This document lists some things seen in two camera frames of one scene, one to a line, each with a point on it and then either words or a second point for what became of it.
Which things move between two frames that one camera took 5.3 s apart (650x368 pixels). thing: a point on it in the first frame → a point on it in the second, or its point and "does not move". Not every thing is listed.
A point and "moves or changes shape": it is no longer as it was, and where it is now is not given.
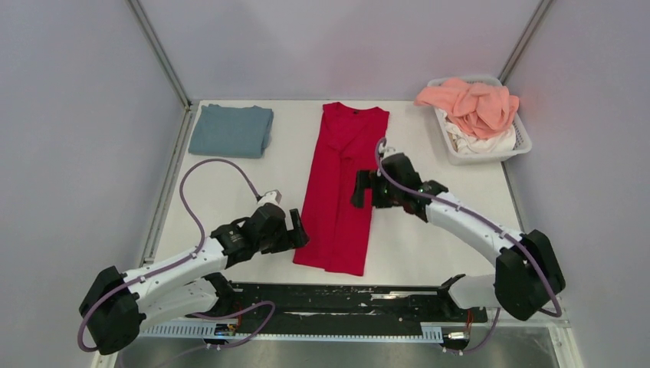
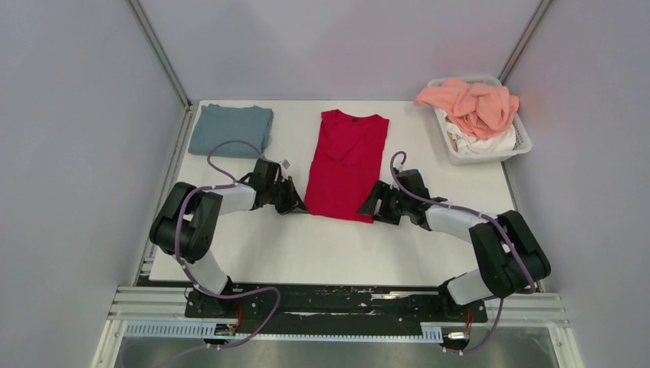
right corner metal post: (533, 24) does not move
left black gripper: (299, 239) → (293, 201)
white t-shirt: (468, 143) does not move
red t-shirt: (349, 140) moves or changes shape
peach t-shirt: (477, 110) does not move
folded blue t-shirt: (231, 131) does not move
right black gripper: (369, 179) → (381, 192)
